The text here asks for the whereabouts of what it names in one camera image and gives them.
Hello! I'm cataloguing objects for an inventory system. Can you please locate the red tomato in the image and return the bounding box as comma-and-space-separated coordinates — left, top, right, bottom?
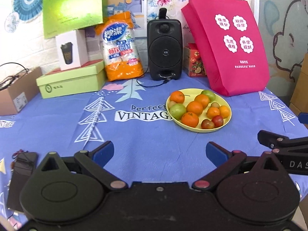
211, 115, 224, 128
201, 119, 215, 129

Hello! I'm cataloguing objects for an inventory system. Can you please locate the small yellow orange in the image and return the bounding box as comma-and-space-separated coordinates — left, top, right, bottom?
219, 105, 231, 119

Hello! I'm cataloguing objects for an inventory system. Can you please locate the small mandarin orange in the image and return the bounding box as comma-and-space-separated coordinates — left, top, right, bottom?
206, 107, 220, 119

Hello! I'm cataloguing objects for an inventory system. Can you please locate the large orange with stem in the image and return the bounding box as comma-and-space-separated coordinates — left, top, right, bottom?
181, 112, 199, 128

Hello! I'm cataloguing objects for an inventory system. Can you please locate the small brown kiwi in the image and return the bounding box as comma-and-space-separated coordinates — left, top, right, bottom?
168, 101, 176, 109
210, 102, 220, 109

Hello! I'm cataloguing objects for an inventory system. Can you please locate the green guava fruit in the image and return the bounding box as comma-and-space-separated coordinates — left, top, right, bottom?
200, 90, 216, 102

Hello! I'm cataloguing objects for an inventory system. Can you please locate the large green tomato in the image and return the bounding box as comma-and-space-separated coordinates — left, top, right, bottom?
169, 103, 186, 121

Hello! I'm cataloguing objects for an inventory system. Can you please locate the brown cardboard box on floor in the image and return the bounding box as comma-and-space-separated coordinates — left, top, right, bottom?
290, 54, 307, 116

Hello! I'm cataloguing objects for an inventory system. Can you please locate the black phone with charm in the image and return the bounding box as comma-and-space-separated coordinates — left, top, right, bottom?
6, 151, 38, 213

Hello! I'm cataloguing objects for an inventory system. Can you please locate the blue printed tablecloth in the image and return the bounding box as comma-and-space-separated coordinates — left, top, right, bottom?
1, 74, 307, 228

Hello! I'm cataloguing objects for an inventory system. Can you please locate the yellow plastic plate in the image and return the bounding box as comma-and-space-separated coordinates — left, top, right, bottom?
166, 88, 232, 133

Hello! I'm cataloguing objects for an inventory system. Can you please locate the light green shoe box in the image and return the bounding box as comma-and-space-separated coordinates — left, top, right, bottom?
36, 59, 107, 99

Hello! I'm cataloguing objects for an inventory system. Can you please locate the red tomato cracker box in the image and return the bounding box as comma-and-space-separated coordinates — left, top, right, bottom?
183, 43, 207, 78

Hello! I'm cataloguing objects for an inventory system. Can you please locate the orange paper cup package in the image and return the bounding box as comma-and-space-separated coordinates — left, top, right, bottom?
95, 11, 144, 81

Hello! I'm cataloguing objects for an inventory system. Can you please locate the white coffee cup box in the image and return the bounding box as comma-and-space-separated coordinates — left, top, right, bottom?
55, 30, 89, 70

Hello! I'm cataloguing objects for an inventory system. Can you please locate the pink tote bag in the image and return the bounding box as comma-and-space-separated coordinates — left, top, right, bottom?
182, 0, 270, 96

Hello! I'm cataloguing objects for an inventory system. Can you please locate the black speaker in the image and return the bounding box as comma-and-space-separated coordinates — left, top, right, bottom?
147, 8, 183, 80

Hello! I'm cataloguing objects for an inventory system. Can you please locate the large green gift box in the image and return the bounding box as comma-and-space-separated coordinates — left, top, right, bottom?
42, 0, 108, 39

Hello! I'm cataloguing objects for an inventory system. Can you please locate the black speaker cable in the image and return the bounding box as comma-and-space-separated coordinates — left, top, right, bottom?
136, 67, 172, 88

